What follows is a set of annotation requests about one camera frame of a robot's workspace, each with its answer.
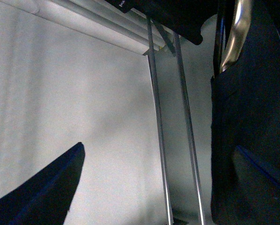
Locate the metal rack rod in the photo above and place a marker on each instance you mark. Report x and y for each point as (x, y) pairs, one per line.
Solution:
(189, 128)
(152, 64)

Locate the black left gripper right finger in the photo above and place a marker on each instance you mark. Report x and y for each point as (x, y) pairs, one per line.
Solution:
(259, 181)

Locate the black printed t-shirt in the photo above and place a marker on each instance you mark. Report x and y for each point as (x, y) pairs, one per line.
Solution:
(246, 112)

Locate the lower metal rack rod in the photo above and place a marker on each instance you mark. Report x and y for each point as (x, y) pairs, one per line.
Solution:
(189, 128)

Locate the black hanging garment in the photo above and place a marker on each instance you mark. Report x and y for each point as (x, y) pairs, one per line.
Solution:
(184, 17)

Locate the metal clothes hanger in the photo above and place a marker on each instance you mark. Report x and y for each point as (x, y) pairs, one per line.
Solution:
(233, 23)

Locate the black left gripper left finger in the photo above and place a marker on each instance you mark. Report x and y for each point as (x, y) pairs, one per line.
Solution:
(46, 197)

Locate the diagonal metal rack brace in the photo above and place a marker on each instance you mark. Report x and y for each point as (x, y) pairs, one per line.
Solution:
(165, 37)

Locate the white paper backdrop roll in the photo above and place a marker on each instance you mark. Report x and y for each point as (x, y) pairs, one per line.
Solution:
(95, 18)

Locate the upper metal rack rod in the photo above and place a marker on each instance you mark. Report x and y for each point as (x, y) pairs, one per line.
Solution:
(152, 64)

